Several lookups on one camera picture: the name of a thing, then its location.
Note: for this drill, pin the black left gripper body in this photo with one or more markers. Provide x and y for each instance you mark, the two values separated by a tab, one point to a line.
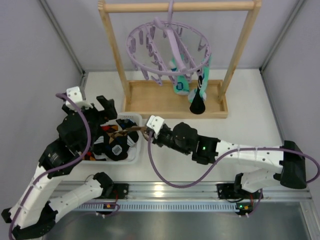
97	113

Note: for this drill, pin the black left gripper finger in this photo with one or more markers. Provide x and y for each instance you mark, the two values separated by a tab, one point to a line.
109	111
67	110

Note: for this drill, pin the brown striped sock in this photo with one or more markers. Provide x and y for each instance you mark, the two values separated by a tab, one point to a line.
141	129

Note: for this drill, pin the black white striped sock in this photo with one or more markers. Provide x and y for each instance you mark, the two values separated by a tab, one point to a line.
197	106

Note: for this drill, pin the brown argyle sock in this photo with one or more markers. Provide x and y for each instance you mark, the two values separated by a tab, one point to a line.
111	130

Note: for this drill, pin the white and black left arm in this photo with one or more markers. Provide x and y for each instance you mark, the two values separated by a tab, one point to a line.
35	214

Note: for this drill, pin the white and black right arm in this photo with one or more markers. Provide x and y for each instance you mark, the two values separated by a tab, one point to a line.
281	165

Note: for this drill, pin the purple round clip hanger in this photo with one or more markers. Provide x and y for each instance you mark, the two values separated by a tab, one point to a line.
167	48

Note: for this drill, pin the white plastic basket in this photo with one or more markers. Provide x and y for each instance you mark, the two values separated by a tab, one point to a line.
133	153

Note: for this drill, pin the orange argyle sock in basket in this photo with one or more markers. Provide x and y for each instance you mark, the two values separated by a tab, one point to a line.
89	157

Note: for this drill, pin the wooden hanging rack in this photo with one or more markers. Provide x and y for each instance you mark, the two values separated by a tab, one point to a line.
147	97

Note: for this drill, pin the mint green sock left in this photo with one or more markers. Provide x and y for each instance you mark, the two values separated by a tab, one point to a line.
182	86

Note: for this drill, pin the mint green sock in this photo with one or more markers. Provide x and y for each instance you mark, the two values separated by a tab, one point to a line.
182	86
205	78

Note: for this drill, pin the mint green sock right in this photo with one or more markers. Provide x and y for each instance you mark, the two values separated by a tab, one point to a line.
205	78

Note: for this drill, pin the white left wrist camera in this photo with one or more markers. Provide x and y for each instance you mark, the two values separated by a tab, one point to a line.
77	95

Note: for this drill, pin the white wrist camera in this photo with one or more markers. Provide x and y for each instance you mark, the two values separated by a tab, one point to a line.
154	125
77	95

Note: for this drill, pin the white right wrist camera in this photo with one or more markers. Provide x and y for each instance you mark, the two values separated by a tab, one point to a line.
154	125

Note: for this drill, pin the aluminium mounting rail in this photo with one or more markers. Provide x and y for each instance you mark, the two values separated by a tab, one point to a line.
143	190

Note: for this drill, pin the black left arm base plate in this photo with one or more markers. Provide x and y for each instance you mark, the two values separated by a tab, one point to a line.
118	191

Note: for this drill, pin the grey slotted cable duct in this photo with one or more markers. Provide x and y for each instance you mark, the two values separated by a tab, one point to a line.
177	206

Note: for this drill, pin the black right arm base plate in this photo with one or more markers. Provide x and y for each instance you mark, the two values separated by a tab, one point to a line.
234	194

